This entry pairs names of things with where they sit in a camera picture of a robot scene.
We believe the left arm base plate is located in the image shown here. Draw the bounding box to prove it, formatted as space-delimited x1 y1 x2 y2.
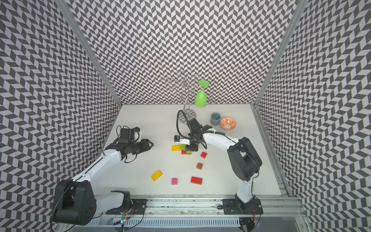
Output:
106 198 147 216

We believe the grey blue cup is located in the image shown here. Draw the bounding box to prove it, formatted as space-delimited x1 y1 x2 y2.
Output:
210 112 221 126

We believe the white vent grille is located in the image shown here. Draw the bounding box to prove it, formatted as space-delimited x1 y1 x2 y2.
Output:
71 218 241 228

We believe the yellow curved lego brick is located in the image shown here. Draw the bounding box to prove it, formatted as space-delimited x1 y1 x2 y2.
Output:
172 145 182 152

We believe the red long lego brick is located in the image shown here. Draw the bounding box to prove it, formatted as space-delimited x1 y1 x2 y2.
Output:
181 150 190 155
190 177 203 185

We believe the yellow long lego brick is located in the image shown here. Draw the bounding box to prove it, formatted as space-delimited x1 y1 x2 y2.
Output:
151 170 163 182

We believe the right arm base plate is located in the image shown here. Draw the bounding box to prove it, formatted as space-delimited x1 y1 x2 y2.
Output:
221 197 264 215

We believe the orange patterned small bowl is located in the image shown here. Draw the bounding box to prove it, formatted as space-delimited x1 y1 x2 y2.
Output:
220 117 237 130

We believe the red long lego brick front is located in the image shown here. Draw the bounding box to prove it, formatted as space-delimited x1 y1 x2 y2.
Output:
190 177 203 185

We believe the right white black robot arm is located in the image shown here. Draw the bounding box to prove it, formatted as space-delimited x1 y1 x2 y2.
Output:
181 119 262 204

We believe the green plastic wine glass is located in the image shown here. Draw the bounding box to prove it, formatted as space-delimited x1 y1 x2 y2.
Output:
195 80 210 108

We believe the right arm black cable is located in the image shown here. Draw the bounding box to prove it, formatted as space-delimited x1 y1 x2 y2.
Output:
176 109 193 137

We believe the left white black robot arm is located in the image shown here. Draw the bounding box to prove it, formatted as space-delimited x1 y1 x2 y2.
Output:
50 138 154 226

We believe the aluminium front rail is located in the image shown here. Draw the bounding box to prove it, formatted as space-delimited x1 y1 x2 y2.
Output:
65 195 306 218

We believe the chrome mug tree stand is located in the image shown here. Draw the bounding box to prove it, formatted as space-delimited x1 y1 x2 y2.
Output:
165 71 198 124

